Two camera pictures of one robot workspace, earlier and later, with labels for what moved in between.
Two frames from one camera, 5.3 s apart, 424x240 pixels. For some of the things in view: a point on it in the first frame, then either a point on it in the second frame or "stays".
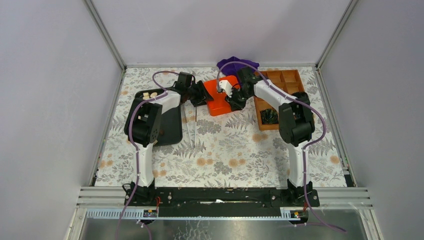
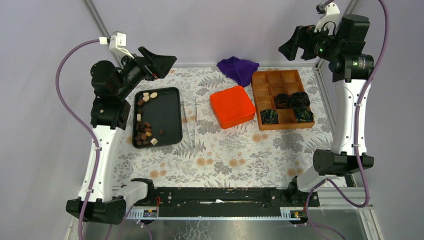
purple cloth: (231, 69) stays
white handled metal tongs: (186, 119) stays
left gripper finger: (200, 96) to (139, 69)
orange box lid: (219, 105) to (231, 106)
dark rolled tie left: (269, 116) stays
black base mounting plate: (222, 202) stays
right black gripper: (234, 105) to (305, 35)
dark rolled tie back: (302, 97) stays
